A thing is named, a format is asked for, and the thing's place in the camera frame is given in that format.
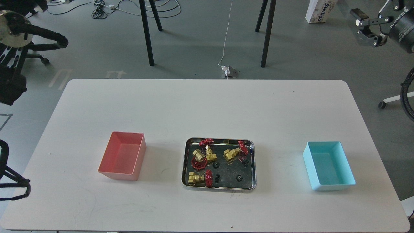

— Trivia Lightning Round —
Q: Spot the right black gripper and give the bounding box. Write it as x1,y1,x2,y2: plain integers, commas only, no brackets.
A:
350,6,393,47

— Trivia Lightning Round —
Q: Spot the brass valve red handle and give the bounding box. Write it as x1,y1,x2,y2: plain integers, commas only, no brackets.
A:
199,139,217,163
223,140,249,162
188,169,213,188
191,149,207,171

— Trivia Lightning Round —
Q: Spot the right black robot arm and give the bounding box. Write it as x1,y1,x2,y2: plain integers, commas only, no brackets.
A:
350,0,414,53

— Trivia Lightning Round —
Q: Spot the white cardboard box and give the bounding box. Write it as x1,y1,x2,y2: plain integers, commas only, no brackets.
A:
305,0,338,23

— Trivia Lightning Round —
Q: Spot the blue plastic box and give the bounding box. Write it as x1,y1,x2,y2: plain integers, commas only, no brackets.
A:
303,141,356,191

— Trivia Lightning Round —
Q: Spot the small black gear right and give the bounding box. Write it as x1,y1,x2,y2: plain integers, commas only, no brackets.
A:
236,174,244,182

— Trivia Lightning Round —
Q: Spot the small black gear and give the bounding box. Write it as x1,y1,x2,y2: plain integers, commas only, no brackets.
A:
236,174,244,182
212,162,219,169

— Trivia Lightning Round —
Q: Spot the small black gear centre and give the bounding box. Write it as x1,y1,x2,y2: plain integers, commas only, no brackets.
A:
212,162,219,169

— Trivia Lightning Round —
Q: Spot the black gear front centre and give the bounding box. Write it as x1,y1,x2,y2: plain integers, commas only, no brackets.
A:
214,174,221,184

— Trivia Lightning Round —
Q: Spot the pink plastic box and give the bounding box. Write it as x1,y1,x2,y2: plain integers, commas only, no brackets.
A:
98,131,146,181

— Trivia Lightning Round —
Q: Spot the white chair base caster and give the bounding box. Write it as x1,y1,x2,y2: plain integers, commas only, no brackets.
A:
377,92,414,109

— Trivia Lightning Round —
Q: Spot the black table leg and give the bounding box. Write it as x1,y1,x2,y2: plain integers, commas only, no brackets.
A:
255,0,268,32
149,0,163,31
139,0,154,66
261,0,277,68

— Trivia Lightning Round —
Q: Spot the black table leg rear right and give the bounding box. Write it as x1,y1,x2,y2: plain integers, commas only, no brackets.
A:
255,0,268,32

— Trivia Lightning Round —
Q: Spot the white power adapter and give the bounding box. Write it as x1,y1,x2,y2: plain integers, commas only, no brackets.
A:
221,65,238,79

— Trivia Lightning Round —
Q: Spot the steel metal tray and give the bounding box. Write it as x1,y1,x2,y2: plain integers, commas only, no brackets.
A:
181,138,257,190

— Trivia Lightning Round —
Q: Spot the black table leg rear left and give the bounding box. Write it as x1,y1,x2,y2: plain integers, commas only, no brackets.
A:
149,0,163,31

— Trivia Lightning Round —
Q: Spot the black office chair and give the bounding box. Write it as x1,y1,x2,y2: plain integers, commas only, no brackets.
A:
0,42,50,79

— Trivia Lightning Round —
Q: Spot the black corrugated hose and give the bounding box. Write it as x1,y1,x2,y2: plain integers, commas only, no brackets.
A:
400,67,414,123

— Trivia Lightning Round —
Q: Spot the white cable on floor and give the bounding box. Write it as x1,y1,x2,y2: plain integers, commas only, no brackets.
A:
217,0,234,68

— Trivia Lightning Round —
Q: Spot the brass valve upright red handle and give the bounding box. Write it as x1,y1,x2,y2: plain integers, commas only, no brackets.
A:
199,139,217,163

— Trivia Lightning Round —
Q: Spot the brass valve front red handle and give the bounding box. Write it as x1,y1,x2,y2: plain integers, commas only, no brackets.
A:
188,169,213,188

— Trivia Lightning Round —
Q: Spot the cable bundle on floor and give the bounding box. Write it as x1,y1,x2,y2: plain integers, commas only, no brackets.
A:
45,0,181,19

